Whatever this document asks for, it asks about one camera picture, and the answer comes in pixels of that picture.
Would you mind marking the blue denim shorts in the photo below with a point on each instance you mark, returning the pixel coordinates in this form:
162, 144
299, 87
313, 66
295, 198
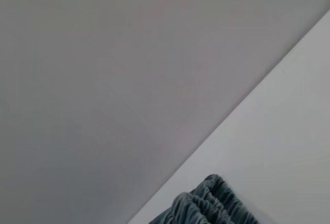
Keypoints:
206, 206

